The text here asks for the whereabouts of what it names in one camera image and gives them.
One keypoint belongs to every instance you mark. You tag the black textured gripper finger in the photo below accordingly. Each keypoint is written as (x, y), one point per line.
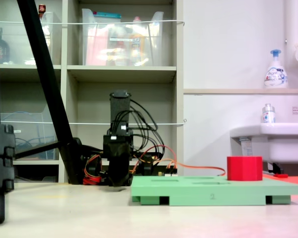
(118, 166)

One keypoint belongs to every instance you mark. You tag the red octagonal pillar block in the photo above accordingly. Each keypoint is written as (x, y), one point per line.
(244, 168)

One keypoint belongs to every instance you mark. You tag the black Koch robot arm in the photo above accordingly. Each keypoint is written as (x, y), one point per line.
(120, 104)

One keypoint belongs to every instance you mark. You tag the beige shelf unit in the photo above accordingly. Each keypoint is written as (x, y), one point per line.
(121, 72)

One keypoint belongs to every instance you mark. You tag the thin black tripod brace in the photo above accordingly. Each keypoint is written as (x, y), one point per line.
(37, 148)

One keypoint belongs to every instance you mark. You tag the large clear storage bin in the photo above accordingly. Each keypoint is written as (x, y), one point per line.
(154, 49)

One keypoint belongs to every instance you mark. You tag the green shape sorter board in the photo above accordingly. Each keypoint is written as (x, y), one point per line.
(213, 191)

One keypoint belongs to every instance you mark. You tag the thick black tripod leg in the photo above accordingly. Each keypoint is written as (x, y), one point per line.
(47, 74)

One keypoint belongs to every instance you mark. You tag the bottle with pink cap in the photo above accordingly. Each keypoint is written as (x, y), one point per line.
(137, 42)

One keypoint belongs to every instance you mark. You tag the small clear bottle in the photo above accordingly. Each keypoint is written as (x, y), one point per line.
(268, 115)

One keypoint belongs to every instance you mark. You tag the dark glass bottle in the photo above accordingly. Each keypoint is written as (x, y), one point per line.
(2, 49)

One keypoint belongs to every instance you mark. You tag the brown bottle with red cap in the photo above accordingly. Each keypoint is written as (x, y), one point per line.
(41, 10)

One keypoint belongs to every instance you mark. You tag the white sink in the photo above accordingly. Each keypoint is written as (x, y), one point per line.
(283, 141)

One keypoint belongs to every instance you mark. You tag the white blue soap pump bottle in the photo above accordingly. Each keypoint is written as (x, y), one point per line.
(275, 74)

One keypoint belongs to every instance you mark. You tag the red printed base mount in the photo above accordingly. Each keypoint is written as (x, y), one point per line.
(93, 179)

